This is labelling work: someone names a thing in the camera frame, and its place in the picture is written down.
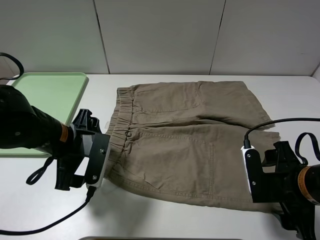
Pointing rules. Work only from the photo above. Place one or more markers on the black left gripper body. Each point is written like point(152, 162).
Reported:
point(84, 128)

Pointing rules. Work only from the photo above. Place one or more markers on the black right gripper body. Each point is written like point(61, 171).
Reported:
point(295, 186)

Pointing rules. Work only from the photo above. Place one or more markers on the khaki shorts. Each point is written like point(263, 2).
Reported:
point(181, 142)

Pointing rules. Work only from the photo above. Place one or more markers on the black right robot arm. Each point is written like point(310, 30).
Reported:
point(295, 185)

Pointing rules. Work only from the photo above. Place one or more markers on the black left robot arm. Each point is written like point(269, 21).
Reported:
point(78, 148)

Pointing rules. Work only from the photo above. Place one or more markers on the green plastic tray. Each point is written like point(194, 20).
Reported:
point(50, 92)

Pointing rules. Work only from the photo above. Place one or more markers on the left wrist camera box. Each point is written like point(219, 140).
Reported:
point(97, 149)

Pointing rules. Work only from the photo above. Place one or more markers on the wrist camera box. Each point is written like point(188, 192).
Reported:
point(254, 172)
point(97, 149)

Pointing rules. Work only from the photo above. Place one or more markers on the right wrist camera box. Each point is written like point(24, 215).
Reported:
point(254, 172)

